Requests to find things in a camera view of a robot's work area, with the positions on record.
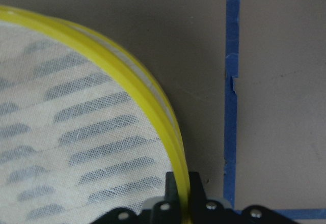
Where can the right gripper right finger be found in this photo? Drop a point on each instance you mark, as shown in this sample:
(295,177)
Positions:
(204,208)

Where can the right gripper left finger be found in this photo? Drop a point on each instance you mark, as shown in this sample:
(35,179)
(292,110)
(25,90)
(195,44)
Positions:
(166,208)

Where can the yellow steamer basket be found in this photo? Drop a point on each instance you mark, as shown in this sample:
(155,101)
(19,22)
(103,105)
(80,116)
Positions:
(85,127)

